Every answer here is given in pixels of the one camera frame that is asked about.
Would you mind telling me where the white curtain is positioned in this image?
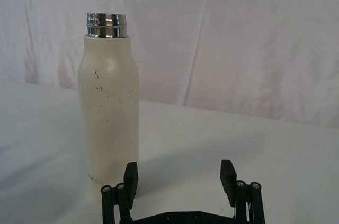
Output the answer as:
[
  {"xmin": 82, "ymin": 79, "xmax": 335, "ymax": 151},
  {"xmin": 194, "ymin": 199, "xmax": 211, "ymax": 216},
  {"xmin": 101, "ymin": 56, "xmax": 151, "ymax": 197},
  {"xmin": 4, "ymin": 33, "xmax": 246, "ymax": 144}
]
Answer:
[{"xmin": 0, "ymin": 0, "xmax": 339, "ymax": 132}]

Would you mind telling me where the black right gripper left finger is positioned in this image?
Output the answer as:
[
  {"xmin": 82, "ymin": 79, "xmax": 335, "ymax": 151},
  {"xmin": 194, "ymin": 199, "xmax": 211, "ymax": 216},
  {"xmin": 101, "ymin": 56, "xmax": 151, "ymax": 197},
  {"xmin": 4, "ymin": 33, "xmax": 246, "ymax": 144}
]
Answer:
[{"xmin": 100, "ymin": 162, "xmax": 139, "ymax": 224}]

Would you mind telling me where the cream vacuum bottle steel neck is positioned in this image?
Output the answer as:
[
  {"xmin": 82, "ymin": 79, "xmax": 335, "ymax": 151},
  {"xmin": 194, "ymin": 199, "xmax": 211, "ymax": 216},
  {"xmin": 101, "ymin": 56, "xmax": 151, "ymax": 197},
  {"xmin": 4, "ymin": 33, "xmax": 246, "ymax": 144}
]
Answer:
[{"xmin": 78, "ymin": 12, "xmax": 140, "ymax": 199}]

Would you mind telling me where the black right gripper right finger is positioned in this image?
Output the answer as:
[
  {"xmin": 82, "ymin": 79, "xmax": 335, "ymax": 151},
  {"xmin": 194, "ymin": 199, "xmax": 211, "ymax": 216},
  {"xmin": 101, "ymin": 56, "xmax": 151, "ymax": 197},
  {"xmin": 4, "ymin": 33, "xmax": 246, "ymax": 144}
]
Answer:
[{"xmin": 220, "ymin": 159, "xmax": 263, "ymax": 224}]

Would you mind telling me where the white table cloth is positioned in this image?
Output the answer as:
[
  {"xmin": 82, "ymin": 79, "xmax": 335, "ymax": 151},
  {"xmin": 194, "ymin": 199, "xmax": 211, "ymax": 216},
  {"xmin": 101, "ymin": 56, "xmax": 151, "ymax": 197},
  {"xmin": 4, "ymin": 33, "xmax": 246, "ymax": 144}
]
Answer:
[{"xmin": 0, "ymin": 79, "xmax": 339, "ymax": 224}]

